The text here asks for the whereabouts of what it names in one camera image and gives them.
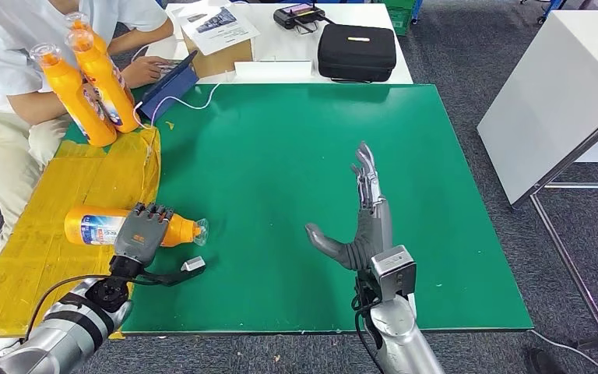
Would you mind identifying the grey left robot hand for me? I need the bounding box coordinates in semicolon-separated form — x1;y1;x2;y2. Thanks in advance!
113;203;175;268

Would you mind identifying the person's right hand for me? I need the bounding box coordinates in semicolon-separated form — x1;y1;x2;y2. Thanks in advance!
121;55;174;90

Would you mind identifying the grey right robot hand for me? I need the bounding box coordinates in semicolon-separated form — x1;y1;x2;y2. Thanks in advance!
304;142;395;273

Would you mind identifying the dark blue tablet case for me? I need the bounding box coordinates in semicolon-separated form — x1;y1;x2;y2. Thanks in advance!
136;50;200;122

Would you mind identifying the brown cardboard box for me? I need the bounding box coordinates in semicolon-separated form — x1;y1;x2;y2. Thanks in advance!
181;28;255;79

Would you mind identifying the printed white paper sheet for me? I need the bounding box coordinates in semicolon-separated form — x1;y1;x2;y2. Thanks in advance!
172;2;262;57

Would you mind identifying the yellow taped cardboard sheet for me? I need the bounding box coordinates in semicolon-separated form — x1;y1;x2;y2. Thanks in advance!
0;126;162;340

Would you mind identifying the flat white box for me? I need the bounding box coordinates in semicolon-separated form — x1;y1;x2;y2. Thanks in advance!
233;60;314;79

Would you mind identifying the person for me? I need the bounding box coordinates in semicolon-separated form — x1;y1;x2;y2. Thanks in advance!
0;0;175;358

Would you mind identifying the black remote controller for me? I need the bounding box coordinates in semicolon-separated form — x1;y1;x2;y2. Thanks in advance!
273;2;335;33

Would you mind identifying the white sneaker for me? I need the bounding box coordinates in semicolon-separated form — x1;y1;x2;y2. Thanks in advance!
0;337;24;358

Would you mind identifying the black zip carrying case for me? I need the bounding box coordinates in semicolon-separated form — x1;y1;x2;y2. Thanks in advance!
317;23;398;83

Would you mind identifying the black shoe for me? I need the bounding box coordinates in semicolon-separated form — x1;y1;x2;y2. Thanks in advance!
527;349;568;374

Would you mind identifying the green plastic crate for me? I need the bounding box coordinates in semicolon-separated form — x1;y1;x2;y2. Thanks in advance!
381;0;414;37

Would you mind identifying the blue steel rack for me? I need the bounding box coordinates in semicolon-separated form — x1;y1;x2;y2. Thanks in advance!
410;0;568;26

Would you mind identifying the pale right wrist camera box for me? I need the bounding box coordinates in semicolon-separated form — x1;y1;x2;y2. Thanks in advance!
369;245;417;303

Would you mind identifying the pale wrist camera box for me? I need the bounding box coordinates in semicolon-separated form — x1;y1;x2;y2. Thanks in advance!
141;256;208;288
369;245;417;303

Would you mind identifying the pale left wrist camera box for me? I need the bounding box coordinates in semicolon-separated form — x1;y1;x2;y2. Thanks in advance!
141;256;208;288

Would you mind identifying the white charging cable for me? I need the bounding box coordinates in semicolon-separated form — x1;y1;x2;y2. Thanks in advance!
132;79;223;130

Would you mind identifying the thin white power cable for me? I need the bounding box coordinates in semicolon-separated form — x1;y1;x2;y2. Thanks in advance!
528;330;598;374

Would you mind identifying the white table with metal frame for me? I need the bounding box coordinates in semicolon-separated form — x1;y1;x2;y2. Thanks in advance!
476;10;598;352

